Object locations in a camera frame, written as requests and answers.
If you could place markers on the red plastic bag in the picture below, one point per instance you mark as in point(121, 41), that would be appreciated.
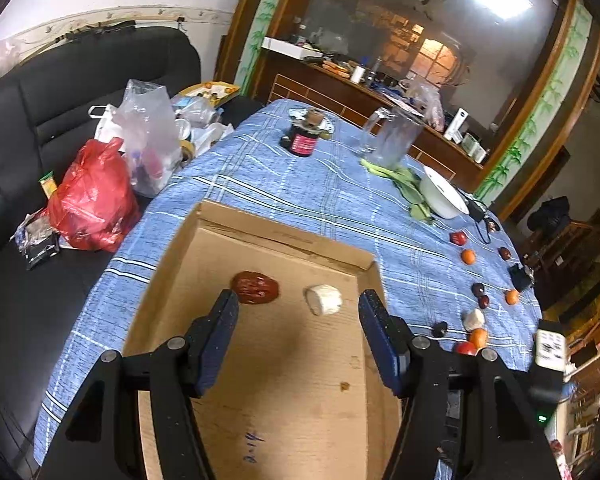
point(92, 200)

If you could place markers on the wooden counter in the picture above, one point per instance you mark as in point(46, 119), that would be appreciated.
point(330, 90)

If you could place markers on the white flat box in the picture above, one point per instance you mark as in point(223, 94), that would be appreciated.
point(290, 47)

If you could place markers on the yellow printed box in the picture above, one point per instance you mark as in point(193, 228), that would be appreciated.
point(210, 92)

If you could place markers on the dark jar with pink label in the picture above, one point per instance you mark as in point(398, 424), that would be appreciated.
point(304, 140)

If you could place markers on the green snack packet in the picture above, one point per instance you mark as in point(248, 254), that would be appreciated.
point(48, 186)

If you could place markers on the clear glass mug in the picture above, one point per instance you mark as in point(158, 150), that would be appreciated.
point(392, 135)

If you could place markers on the orange mandarin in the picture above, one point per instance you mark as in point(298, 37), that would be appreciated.
point(468, 257)
point(479, 338)
point(512, 297)

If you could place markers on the cardboard box tray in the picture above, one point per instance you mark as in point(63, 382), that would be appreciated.
point(280, 360)

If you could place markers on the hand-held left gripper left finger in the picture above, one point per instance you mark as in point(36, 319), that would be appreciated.
point(221, 345)

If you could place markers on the crumpled clear plastic bag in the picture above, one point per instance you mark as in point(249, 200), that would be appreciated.
point(427, 102)

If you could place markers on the white blue carton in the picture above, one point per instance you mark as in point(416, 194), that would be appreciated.
point(458, 122)

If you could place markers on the white bowl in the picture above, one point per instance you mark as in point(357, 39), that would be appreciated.
point(445, 192)

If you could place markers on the red jujube date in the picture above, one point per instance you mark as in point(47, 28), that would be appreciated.
point(483, 302)
point(504, 253)
point(255, 287)

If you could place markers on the small white carton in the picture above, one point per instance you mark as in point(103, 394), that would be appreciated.
point(474, 148)

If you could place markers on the green leafy vegetables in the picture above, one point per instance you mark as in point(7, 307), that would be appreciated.
point(405, 185)

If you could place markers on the dark cloth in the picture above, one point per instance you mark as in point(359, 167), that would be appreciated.
point(550, 212)

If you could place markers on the red tomato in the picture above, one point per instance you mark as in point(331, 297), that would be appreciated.
point(465, 348)
point(458, 238)

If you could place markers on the white plastic bag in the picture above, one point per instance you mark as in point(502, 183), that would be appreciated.
point(104, 125)

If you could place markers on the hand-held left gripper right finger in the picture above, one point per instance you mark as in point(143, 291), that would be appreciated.
point(380, 347)

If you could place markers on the black foil packet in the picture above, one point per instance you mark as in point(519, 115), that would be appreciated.
point(37, 247)

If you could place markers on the blue plaid tablecloth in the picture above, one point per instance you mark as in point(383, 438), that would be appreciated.
point(305, 195)

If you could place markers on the black sofa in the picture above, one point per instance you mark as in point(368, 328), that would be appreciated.
point(45, 100)

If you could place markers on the small white bottle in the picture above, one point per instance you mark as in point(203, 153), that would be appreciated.
point(356, 74)

